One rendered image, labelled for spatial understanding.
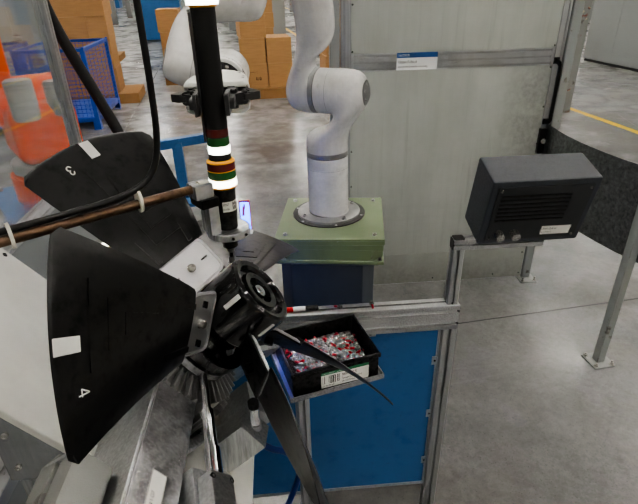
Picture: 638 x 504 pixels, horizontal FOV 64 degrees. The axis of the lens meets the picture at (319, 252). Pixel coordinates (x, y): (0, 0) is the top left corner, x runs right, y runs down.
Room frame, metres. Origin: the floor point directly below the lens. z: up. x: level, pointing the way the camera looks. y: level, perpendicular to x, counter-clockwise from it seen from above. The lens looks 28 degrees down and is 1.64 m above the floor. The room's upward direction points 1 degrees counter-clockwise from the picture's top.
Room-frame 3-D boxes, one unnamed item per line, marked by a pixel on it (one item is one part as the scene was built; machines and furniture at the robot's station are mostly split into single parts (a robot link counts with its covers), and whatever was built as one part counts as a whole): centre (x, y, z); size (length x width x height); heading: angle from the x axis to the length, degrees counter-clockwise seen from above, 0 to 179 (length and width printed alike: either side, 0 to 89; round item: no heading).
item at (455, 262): (1.15, -0.36, 0.96); 0.03 x 0.03 x 0.20; 4
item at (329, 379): (0.96, -0.01, 0.85); 0.22 x 0.17 x 0.07; 108
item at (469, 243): (1.16, -0.46, 1.04); 0.24 x 0.03 x 0.03; 94
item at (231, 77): (0.86, 0.16, 1.49); 0.11 x 0.10 x 0.07; 4
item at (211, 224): (0.75, 0.16, 1.33); 0.09 x 0.07 x 0.10; 129
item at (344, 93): (1.42, -0.06, 1.31); 0.19 x 0.12 x 0.24; 66
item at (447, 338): (1.15, -0.36, 0.39); 0.04 x 0.04 x 0.78; 4
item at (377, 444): (1.12, 0.07, 0.45); 0.82 x 0.02 x 0.66; 94
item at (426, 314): (1.12, 0.07, 0.82); 0.90 x 0.04 x 0.08; 94
